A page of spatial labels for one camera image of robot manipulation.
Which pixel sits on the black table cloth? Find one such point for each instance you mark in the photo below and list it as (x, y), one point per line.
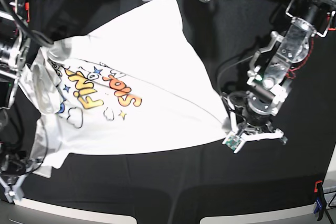
(186, 185)

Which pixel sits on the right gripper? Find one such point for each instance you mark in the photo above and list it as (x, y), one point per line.
(13, 173)

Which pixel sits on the orange clamp far right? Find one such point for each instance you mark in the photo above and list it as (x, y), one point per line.
(331, 16)

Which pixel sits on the orange blue clamp near right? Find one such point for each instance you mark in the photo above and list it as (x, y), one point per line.
(319, 203)

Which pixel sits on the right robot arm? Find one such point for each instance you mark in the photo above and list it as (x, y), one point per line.
(16, 37)

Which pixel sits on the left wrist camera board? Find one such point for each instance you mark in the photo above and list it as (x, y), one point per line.
(233, 142)

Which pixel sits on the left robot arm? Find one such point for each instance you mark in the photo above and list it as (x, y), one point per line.
(271, 71)

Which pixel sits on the white printed t-shirt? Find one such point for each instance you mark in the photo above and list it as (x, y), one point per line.
(134, 85)

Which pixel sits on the orange black clamp far left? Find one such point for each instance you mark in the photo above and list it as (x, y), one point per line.
(26, 12)

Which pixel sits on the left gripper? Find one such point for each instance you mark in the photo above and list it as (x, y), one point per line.
(249, 133)

